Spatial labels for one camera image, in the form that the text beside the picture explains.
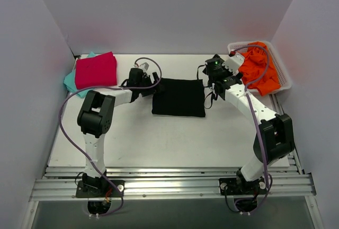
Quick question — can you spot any black t-shirt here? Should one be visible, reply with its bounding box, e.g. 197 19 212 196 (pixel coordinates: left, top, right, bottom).
151 78 206 118

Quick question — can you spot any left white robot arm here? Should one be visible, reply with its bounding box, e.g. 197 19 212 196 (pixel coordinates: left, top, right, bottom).
77 63 159 197

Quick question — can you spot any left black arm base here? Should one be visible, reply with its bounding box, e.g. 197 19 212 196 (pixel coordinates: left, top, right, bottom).
75 173 125 215

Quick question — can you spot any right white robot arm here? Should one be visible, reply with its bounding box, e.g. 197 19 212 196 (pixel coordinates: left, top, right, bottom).
203 53 295 193

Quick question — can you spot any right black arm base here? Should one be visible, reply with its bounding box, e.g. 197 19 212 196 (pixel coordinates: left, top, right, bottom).
219 178 268 215

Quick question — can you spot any crumpled orange t-shirt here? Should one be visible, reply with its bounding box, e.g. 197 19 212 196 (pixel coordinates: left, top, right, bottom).
238 41 281 96

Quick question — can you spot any folded pink t-shirt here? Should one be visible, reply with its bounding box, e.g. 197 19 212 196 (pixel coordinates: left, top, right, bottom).
75 52 117 90

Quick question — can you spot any white plastic basket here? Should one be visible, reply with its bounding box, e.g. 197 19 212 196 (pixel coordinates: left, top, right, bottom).
227 41 292 94

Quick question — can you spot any folded teal t-shirt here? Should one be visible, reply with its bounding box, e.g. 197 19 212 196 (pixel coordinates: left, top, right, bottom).
63 64 93 99

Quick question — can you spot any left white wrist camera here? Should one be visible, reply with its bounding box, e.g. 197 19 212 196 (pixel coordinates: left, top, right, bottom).
134 62 149 73

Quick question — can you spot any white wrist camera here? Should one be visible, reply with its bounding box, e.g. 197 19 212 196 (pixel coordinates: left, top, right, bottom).
134 62 149 73
222 53 245 74

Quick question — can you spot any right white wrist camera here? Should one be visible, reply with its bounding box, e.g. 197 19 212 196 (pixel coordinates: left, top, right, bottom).
222 53 245 74

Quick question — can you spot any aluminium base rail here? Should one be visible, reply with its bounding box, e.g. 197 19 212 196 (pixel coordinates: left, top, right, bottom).
30 166 316 201

